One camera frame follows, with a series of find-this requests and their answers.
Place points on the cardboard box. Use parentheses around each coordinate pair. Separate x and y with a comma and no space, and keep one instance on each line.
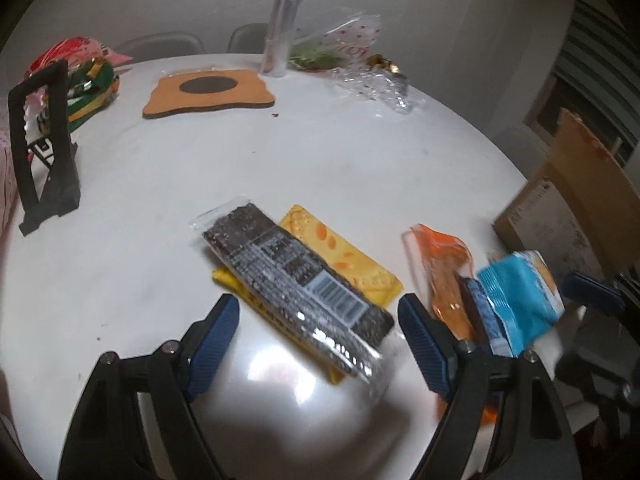
(550,220)

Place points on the blue cracker packet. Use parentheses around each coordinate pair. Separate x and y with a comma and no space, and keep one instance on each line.
(525,300)

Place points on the black stand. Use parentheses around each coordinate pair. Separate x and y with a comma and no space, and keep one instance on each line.
(65,160)

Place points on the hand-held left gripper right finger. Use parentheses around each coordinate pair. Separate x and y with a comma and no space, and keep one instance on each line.
(425,350)

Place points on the clear bag green contents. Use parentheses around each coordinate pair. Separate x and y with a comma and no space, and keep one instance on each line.
(345,40)

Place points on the orange snack packet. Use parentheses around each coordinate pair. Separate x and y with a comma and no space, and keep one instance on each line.
(442,270)

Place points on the dark seaweed snack packet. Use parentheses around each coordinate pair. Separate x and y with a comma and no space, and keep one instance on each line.
(280,270)

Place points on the green striped window blind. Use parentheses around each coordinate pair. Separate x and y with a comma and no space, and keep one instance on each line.
(600,50)

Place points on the crumpled clear plastic wrap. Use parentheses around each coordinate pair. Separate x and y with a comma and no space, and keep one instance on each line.
(375,87)

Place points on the gold wrapper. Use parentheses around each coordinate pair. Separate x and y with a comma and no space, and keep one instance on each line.
(382,62)

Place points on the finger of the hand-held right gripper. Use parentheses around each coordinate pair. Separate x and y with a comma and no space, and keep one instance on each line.
(482,310)
(590,290)

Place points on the white pink plastic bag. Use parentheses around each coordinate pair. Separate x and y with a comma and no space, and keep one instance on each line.
(6,185)

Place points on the orange coaster mat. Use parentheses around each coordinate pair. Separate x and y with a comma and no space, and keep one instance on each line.
(165,100)

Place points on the green yellow snack packet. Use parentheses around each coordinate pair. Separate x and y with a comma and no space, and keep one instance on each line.
(92,105)

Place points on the clear plastic tube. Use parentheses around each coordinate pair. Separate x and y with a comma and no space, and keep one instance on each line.
(280,20)

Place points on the window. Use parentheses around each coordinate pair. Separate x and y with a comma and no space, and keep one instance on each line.
(565,115)

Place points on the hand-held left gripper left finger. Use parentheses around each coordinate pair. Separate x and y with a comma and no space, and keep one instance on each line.
(215,350)

